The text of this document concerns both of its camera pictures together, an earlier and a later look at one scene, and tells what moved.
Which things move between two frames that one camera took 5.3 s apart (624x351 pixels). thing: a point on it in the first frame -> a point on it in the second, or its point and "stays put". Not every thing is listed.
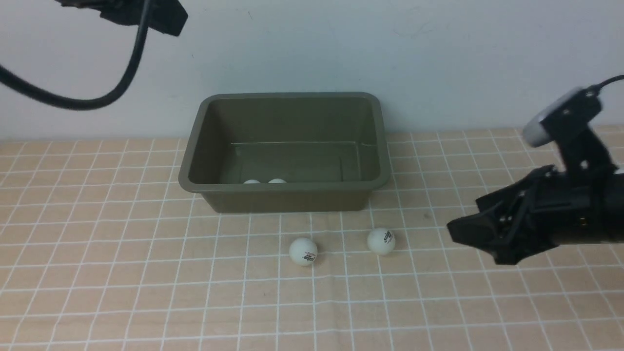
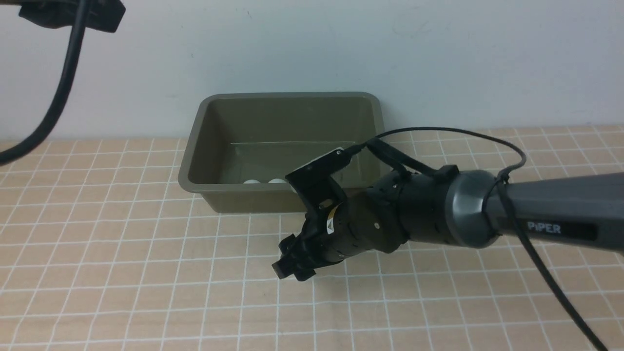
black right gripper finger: x=481 y=230 -> x=285 y=268
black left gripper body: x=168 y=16 -> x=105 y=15
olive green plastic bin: x=287 y=152 stays put
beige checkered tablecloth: x=101 y=250 stays put
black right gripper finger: x=510 y=249 -> x=295 y=250
